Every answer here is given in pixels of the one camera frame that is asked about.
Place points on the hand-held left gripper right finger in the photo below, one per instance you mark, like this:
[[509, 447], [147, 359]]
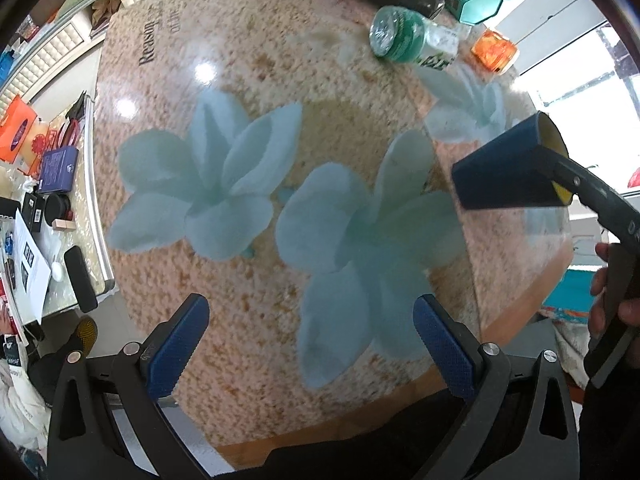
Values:
[[445, 350]]

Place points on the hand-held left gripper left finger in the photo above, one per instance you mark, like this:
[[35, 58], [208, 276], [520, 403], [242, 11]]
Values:
[[175, 347]]

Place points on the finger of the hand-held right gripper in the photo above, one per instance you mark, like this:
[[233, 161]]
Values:
[[500, 167]]

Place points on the green-capped clear bottle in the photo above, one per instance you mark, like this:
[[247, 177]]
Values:
[[412, 35]]

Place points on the person's right hand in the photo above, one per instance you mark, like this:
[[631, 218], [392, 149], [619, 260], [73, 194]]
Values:
[[627, 312]]

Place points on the yellow hairbrush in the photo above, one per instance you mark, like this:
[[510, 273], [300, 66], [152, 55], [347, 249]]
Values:
[[86, 335]]

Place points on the black glasses case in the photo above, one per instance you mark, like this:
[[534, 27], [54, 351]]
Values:
[[80, 280]]

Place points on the orange patterned jar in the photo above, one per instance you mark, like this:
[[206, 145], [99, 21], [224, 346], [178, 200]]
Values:
[[495, 50]]

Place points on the glass-topped side table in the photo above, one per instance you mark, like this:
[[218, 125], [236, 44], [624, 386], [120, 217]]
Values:
[[85, 220]]

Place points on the white paper sheet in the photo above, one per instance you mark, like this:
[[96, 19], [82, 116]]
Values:
[[35, 270]]

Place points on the black round jar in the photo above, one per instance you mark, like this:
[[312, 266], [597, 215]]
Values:
[[56, 209]]

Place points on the floral printed table cover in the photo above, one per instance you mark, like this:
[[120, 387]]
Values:
[[300, 160]]

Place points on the dark blue box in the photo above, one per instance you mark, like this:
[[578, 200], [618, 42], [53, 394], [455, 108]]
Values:
[[57, 170]]

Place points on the orange tissue box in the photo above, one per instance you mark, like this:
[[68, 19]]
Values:
[[16, 127]]

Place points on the white tufted cabinet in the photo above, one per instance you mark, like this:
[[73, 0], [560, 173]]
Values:
[[47, 52]]

